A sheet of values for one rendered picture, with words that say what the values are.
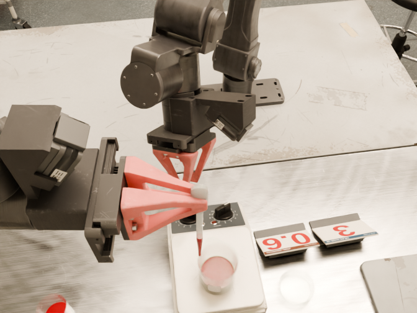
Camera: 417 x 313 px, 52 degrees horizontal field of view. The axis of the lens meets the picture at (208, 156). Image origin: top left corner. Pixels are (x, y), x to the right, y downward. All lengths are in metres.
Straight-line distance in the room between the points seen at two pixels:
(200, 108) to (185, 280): 0.24
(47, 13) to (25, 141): 2.54
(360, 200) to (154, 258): 0.38
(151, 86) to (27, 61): 0.62
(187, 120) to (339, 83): 0.50
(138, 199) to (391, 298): 0.49
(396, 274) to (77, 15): 2.39
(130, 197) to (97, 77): 0.66
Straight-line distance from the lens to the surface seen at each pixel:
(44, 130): 0.33
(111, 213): 0.36
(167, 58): 0.52
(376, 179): 0.86
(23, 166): 0.34
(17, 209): 0.41
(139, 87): 0.52
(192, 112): 0.57
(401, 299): 0.76
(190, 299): 0.61
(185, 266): 0.63
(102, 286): 0.73
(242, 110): 0.55
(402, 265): 0.78
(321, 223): 0.77
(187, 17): 0.55
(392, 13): 2.92
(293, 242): 0.72
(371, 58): 1.09
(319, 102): 0.95
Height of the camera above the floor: 1.57
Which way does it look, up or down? 54 degrees down
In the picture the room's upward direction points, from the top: straight up
